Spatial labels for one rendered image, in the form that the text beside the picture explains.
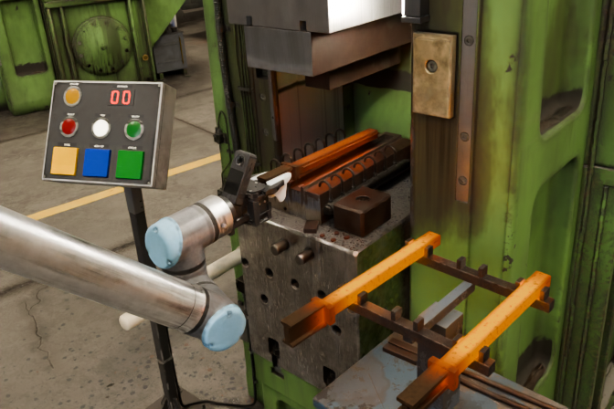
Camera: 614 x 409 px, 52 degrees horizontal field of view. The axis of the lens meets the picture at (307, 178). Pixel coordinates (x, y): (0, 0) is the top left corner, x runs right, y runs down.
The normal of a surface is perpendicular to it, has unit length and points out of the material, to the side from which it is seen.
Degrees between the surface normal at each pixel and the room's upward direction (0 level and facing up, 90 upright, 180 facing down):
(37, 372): 0
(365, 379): 0
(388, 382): 0
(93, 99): 60
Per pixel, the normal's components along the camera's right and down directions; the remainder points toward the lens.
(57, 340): -0.06, -0.91
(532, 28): 0.76, 0.21
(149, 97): -0.26, -0.11
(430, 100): -0.65, 0.34
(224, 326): 0.59, 0.34
